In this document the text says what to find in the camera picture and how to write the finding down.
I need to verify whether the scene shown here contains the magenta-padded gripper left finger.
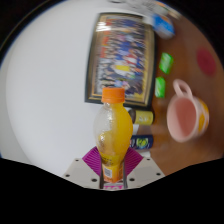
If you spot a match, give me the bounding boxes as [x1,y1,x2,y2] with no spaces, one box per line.
[62,145,104,190]

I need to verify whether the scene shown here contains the dark-framed group picture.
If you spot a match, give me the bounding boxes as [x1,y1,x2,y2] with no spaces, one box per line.
[84,12,156,108]

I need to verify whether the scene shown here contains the flat round red coaster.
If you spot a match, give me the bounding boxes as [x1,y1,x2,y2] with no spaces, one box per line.
[195,47,217,78]

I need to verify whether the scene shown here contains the brown yellow-label pump bottle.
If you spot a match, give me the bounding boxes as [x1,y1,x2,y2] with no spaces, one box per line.
[128,108,155,126]

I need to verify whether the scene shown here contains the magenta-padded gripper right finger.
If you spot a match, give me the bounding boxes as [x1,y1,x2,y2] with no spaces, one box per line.
[122,146,166,190]

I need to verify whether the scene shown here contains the dark blue pump bottle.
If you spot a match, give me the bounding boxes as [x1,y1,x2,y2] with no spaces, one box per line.
[129,134,155,150]

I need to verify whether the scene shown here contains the orange-capped juice bottle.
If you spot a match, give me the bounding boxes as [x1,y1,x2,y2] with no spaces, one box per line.
[93,87,134,184]

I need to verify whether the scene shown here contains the pink ceramic mug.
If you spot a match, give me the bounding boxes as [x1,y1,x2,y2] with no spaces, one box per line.
[166,78,210,144]

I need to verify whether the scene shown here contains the small green pack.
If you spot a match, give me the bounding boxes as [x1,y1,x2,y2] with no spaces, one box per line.
[158,52,175,75]
[154,76,167,99]

